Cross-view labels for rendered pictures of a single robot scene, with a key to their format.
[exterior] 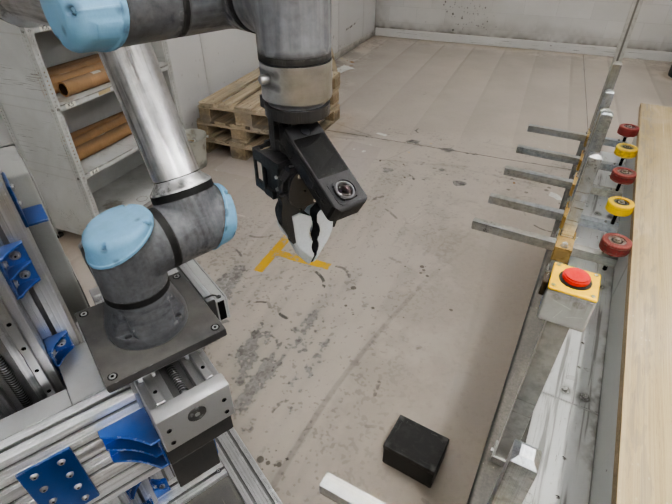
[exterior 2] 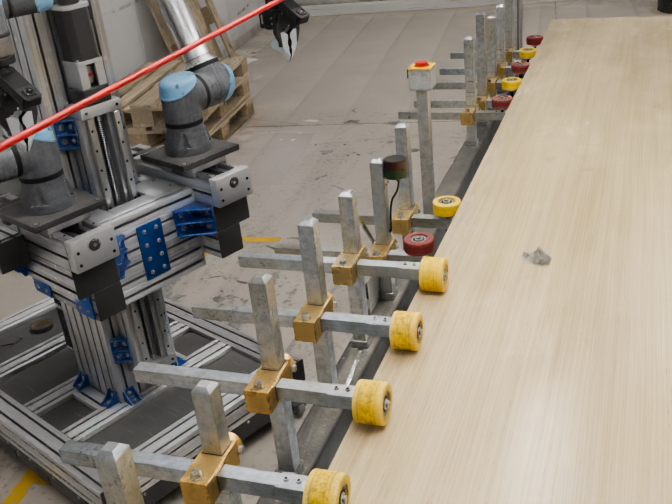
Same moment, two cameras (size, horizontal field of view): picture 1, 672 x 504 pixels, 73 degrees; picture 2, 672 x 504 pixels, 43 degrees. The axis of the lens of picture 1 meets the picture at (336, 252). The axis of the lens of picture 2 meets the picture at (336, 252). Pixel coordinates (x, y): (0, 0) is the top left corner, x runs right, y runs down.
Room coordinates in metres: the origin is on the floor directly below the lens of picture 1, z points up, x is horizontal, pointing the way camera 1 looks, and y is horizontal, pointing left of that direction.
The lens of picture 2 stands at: (-1.95, 0.27, 1.88)
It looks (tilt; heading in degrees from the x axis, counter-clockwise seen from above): 26 degrees down; 353
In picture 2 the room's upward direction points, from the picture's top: 6 degrees counter-clockwise
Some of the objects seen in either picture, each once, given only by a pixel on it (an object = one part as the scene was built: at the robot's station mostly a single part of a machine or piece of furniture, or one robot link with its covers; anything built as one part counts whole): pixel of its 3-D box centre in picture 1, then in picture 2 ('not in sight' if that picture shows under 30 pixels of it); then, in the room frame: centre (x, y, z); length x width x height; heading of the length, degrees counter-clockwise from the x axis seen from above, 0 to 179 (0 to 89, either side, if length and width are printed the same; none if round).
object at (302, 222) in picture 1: (291, 231); (279, 46); (0.49, 0.06, 1.35); 0.06 x 0.03 x 0.09; 37
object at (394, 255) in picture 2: not in sight; (349, 255); (0.10, -0.03, 0.84); 0.43 x 0.03 x 0.04; 61
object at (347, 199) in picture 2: not in sight; (355, 280); (-0.12, 0.00, 0.89); 0.04 x 0.04 x 0.48; 61
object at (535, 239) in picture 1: (540, 241); (452, 115); (1.19, -0.65, 0.83); 0.44 x 0.03 x 0.04; 61
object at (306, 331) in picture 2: not in sight; (315, 315); (-0.36, 0.13, 0.95); 0.14 x 0.06 x 0.05; 151
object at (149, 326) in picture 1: (142, 301); (186, 134); (0.63, 0.37, 1.09); 0.15 x 0.15 x 0.10
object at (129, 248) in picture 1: (128, 250); (181, 96); (0.64, 0.36, 1.21); 0.13 x 0.12 x 0.14; 134
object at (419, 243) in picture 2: not in sight; (419, 256); (0.01, -0.20, 0.85); 0.08 x 0.08 x 0.11
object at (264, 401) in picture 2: not in sight; (271, 382); (-0.58, 0.25, 0.95); 0.14 x 0.06 x 0.05; 151
